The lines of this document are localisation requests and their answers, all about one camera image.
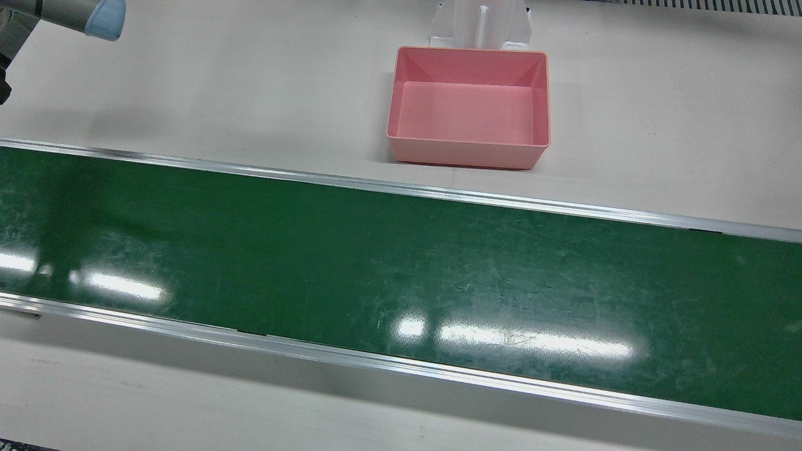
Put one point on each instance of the grey UR5e right robot arm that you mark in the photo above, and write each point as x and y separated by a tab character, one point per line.
100	17

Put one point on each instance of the pink plastic box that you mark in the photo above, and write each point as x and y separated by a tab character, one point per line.
468	113

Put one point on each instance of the green conveyor belt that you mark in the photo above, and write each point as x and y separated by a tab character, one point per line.
401	269

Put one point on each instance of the dark slotted vent grille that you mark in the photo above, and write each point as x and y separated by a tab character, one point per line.
720	5

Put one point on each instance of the aluminium conveyor side rail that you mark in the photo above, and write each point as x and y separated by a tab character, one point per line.
438	191
401	363

